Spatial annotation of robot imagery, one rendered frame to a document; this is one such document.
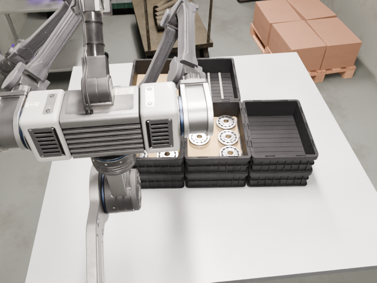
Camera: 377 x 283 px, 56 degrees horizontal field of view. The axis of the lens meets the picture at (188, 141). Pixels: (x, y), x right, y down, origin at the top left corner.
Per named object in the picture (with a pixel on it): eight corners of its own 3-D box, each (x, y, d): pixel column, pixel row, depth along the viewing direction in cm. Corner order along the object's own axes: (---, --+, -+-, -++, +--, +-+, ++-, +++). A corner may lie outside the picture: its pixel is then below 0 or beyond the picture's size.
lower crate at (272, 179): (307, 187, 172) (313, 172, 164) (246, 188, 172) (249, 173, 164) (290, 130, 200) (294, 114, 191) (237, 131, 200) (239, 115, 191)
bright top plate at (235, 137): (240, 144, 172) (240, 143, 171) (219, 146, 171) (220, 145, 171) (235, 129, 179) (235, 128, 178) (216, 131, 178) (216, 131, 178)
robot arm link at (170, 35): (168, 10, 134) (193, 22, 138) (166, 7, 139) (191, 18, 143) (127, 104, 154) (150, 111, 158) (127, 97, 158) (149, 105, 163)
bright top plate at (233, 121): (237, 128, 180) (238, 127, 179) (218, 129, 179) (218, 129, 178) (233, 114, 186) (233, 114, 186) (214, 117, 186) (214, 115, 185)
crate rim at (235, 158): (251, 161, 157) (252, 158, 156) (184, 162, 157) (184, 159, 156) (240, 103, 185) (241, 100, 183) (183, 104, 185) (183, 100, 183)
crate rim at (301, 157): (318, 160, 157) (320, 156, 156) (251, 161, 157) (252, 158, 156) (298, 102, 185) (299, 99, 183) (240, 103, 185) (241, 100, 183)
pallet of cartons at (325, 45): (354, 82, 346) (369, 46, 318) (272, 87, 341) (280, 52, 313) (315, 26, 423) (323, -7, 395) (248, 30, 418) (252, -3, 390)
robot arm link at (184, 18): (179, -13, 131) (202, -1, 135) (163, 14, 141) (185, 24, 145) (177, 73, 106) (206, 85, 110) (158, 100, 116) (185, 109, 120)
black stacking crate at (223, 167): (248, 174, 164) (251, 158, 156) (184, 175, 164) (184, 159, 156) (239, 117, 192) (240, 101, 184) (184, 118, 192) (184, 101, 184)
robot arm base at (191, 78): (179, 115, 107) (178, 83, 98) (177, 98, 112) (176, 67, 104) (207, 113, 107) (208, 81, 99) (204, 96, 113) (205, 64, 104)
